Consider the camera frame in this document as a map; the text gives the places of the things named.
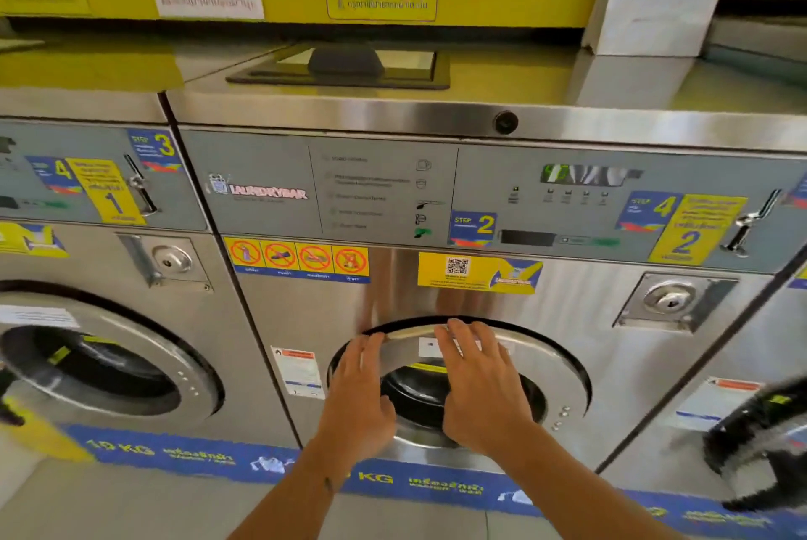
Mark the yellow rectangular label sticker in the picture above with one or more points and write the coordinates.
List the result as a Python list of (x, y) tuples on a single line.
[(381, 4)]

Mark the person's left hand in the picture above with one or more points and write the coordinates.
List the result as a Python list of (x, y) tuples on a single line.
[(356, 407)]

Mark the person's left forearm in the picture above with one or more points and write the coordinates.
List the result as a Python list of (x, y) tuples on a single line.
[(287, 495)]

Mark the person's right forearm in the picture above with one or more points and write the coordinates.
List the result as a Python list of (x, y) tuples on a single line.
[(580, 489)]

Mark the person's right hand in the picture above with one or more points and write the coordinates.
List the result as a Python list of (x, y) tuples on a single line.
[(485, 394)]

